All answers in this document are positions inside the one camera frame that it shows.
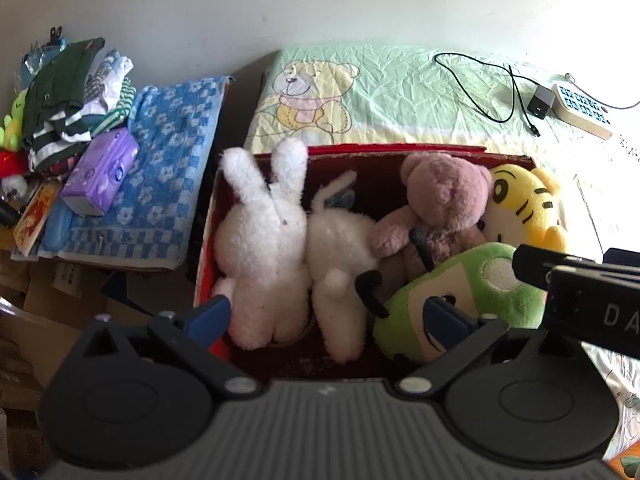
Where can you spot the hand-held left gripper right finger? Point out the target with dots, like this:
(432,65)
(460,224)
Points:
(445,321)

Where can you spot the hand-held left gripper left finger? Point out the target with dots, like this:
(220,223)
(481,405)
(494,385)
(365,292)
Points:
(210,316)

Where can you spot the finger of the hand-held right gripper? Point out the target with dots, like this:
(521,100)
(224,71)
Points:
(540,262)

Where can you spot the green ladybug plush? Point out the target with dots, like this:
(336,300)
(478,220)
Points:
(475,280)

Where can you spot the yellow tiger plush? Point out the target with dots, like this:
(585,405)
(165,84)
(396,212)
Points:
(520,200)

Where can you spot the plain white rabbit plush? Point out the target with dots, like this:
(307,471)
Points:
(260,240)

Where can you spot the mauve teddy bear plush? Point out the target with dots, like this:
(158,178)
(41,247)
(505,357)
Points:
(445,195)

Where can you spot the white rabbit plush plaid ears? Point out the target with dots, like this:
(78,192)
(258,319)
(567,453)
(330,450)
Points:
(340,240)

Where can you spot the red cardboard box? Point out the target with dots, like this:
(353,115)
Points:
(360,161)

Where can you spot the brown cardboard box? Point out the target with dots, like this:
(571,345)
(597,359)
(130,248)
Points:
(75,290)
(30,340)

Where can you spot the blue floral towel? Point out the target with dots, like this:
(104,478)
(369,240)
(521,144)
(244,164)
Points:
(160,170)

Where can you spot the black charger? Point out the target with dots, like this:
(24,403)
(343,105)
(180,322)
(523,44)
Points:
(541,102)

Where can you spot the beige power strip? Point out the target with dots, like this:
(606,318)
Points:
(582,107)

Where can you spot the blue plastic case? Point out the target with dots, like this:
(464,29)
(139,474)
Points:
(57,230)

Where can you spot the purple tissue pack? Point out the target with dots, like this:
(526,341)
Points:
(100,170)

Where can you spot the orange picture book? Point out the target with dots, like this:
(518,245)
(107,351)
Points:
(35,220)

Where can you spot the printed green bedsheet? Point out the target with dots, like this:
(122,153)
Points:
(400,100)

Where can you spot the small white plush toy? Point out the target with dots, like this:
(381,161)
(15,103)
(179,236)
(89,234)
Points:
(14,186)

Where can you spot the red plush toy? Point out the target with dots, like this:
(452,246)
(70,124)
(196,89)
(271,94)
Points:
(11,162)

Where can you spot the pile of clothes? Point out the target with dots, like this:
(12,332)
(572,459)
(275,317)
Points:
(55,90)

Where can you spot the green plastic toy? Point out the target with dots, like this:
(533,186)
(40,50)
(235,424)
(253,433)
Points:
(15,120)

